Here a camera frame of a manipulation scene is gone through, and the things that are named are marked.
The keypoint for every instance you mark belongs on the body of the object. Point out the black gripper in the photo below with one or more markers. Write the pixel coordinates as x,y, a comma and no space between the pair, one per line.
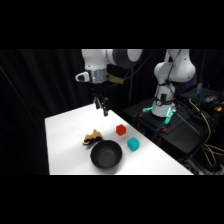
98,89

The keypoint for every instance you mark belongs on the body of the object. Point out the red cube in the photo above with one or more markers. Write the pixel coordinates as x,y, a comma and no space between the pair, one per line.
121,130

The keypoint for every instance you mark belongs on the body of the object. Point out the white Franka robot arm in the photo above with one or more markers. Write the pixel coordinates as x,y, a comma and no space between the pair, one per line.
180,68

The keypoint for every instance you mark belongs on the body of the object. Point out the teal cube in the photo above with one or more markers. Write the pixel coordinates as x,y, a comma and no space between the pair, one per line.
133,144

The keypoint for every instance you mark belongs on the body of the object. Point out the black bowl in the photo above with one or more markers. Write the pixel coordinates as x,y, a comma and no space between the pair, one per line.
106,156

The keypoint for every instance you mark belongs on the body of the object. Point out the brown yellow plush toy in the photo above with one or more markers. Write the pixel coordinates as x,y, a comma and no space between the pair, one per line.
92,137

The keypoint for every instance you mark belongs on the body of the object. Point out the black curtain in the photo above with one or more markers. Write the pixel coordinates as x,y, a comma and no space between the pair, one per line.
36,83

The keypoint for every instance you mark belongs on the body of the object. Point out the black robot stand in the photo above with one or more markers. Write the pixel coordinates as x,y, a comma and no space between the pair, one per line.
180,133

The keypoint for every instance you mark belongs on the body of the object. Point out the black electronics box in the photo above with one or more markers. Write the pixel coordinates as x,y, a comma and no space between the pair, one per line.
203,95

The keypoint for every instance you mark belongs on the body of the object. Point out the tan camera mount plate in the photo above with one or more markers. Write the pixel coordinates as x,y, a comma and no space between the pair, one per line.
115,79

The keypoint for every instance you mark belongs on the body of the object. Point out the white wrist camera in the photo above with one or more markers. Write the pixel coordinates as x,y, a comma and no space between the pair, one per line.
81,77

